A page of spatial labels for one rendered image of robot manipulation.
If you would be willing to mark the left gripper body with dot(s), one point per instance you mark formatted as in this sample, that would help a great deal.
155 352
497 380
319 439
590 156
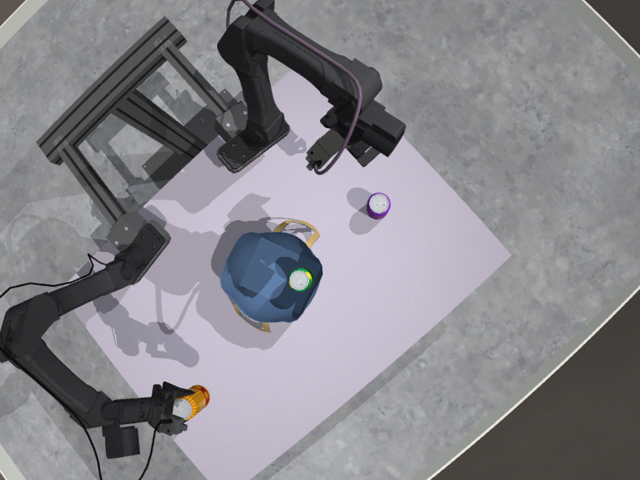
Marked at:
330 143

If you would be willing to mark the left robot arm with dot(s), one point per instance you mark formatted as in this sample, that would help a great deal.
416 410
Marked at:
272 36

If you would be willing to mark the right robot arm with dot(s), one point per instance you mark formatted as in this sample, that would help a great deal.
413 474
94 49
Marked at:
24 324

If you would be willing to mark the orange drink can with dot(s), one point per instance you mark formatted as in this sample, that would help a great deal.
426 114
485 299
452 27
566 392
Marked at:
188 406

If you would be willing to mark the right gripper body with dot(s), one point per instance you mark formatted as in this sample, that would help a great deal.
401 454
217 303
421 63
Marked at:
159 406

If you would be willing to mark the green and yellow drink can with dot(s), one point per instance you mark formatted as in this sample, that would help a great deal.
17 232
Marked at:
301 279

